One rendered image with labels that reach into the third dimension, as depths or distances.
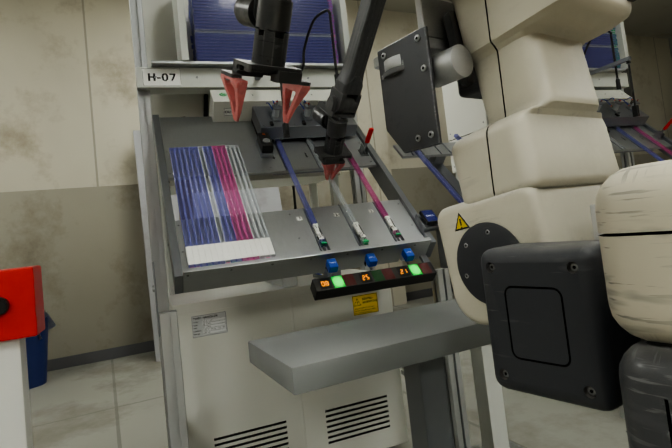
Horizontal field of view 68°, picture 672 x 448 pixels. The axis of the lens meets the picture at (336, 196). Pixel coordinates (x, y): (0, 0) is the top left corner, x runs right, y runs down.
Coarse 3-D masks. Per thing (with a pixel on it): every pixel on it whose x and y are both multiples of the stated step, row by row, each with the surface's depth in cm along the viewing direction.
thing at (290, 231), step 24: (264, 216) 136; (288, 216) 138; (336, 216) 141; (360, 216) 143; (408, 216) 147; (288, 240) 131; (312, 240) 132; (336, 240) 134; (360, 240) 135; (384, 240) 137
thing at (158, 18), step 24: (144, 0) 180; (168, 0) 183; (144, 24) 179; (168, 24) 182; (168, 48) 181; (168, 96) 180; (192, 96) 183; (312, 192) 225; (168, 264) 175; (168, 288) 199
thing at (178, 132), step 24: (168, 120) 164; (192, 120) 167; (168, 144) 154; (192, 144) 156; (216, 144) 158; (240, 144) 161; (288, 144) 166; (360, 144) 173; (168, 168) 145; (264, 168) 153; (312, 168) 157
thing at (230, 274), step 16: (416, 240) 136; (288, 256) 123; (304, 256) 124; (320, 256) 126; (336, 256) 128; (352, 256) 130; (384, 256) 135; (400, 256) 139; (416, 256) 140; (192, 272) 114; (208, 272) 116; (224, 272) 118; (240, 272) 120; (256, 272) 122; (272, 272) 124; (288, 272) 126; (304, 272) 128; (320, 272) 130; (192, 288) 118; (208, 288) 120
